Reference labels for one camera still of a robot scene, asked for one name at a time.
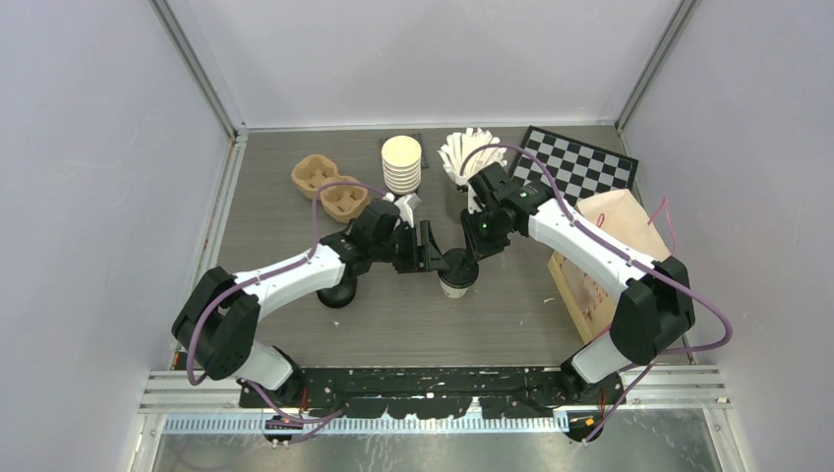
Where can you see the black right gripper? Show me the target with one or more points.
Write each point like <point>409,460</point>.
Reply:
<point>478,247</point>

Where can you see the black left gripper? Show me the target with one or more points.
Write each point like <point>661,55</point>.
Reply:
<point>413,263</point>

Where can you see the white paper coffee cup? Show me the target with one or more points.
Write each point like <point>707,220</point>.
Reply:
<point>456,281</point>

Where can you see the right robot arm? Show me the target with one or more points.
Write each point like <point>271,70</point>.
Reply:
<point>653,307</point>

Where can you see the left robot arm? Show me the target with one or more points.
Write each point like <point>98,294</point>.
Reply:
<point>218,323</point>

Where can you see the white paper-wrapped straws bundle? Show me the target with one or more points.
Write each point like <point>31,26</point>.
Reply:
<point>460,161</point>

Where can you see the black white checkerboard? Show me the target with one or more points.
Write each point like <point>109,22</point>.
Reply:
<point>580,170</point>

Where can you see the stack of black cup lids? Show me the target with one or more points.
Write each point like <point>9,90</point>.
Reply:
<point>339,295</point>

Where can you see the brown pulp cup carrier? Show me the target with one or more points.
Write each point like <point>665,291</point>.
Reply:
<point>343,203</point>

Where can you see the small dark mat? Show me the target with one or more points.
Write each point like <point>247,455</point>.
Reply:
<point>403,150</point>

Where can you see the stack of paper cups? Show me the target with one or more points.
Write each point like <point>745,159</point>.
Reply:
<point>402,180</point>

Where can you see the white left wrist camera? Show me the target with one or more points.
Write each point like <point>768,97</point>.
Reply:
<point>406,205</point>

